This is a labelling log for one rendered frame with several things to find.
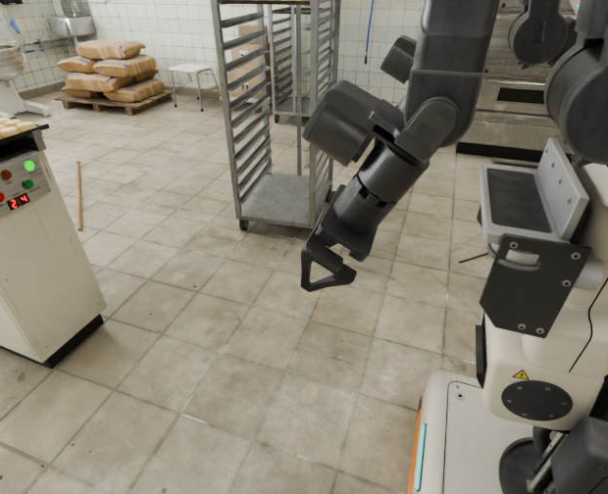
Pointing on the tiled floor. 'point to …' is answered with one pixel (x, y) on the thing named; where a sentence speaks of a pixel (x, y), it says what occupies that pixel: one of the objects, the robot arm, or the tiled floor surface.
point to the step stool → (194, 81)
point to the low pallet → (116, 102)
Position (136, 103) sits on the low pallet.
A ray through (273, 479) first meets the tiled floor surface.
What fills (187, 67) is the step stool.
